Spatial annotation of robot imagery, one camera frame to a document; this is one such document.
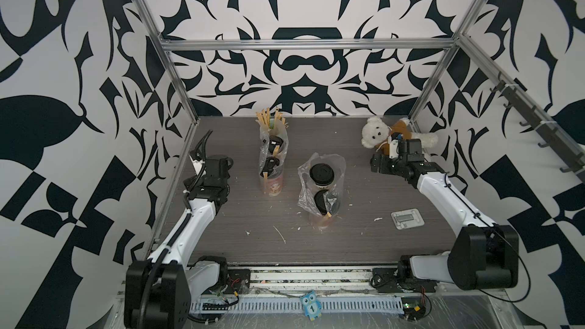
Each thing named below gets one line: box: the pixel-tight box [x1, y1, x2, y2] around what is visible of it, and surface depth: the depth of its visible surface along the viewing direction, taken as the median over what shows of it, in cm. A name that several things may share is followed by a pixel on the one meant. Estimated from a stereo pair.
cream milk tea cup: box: [309, 162, 335, 190], surface depth 81 cm
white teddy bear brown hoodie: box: [361, 115, 439, 156], surface depth 107 cm
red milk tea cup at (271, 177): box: [260, 156, 283, 197], surface depth 83 cm
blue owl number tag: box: [300, 290, 322, 321], surface depth 71 cm
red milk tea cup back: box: [313, 188, 341, 229], surface depth 70 cm
